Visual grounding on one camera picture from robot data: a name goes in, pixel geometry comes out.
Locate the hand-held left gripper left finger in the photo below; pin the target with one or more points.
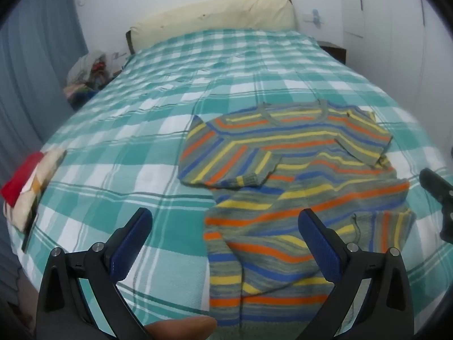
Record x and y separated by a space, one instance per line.
131 251

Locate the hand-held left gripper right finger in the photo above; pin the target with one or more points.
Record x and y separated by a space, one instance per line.
322 244

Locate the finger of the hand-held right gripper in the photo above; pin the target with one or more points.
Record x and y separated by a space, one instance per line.
433 182

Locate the striped knit sweater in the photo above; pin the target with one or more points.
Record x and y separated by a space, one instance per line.
283 191

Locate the pile of clothes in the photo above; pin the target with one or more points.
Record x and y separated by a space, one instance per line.
88 74

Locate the person's left hand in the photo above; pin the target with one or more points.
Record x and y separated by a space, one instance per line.
180 329

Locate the cream patterned folded cloth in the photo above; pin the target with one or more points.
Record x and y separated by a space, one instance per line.
39 180

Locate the red folded cloth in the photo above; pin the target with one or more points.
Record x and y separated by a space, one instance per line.
21 180

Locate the teal plaid bed blanket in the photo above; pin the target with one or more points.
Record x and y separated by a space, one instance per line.
141 113

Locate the white wardrobe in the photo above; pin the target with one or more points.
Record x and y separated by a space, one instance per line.
389 42

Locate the dark wooden nightstand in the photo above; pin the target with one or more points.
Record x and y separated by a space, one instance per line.
334 51

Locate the blue curtain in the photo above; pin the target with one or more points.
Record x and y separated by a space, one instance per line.
32 78

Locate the cream padded headboard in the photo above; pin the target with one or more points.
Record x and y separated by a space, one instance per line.
212 17

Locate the white wall socket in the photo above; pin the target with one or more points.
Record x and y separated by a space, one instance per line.
119 56

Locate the wall socket with blue plug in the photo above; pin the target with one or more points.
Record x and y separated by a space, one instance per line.
315 17

